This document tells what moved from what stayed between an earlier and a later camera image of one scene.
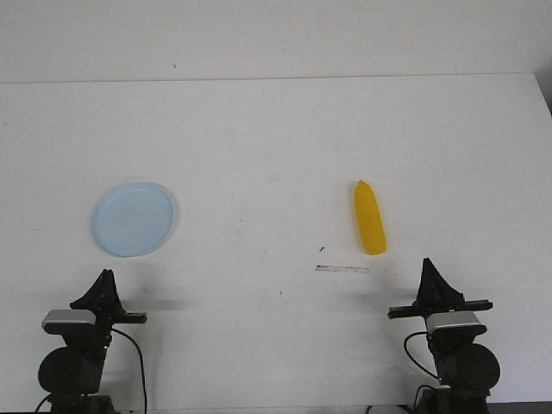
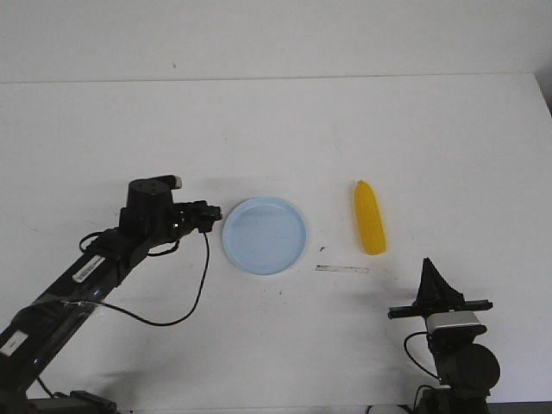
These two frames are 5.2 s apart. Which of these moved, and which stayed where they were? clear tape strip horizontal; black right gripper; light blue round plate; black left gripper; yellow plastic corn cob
Moved: light blue round plate; black left gripper
Stayed: clear tape strip horizontal; yellow plastic corn cob; black right gripper
